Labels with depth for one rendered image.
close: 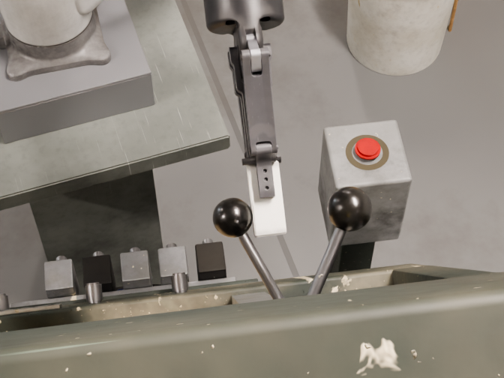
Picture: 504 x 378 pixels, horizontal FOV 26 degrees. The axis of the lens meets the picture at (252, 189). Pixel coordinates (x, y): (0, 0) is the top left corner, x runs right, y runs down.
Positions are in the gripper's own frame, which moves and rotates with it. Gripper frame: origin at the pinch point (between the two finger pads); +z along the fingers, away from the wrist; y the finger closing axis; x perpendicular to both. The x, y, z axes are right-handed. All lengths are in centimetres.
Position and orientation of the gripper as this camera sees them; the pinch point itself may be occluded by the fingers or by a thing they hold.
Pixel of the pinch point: (266, 199)
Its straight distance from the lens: 103.5
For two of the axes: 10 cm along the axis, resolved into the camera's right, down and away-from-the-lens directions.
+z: 1.2, 9.9, -0.4
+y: -0.7, 0.4, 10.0
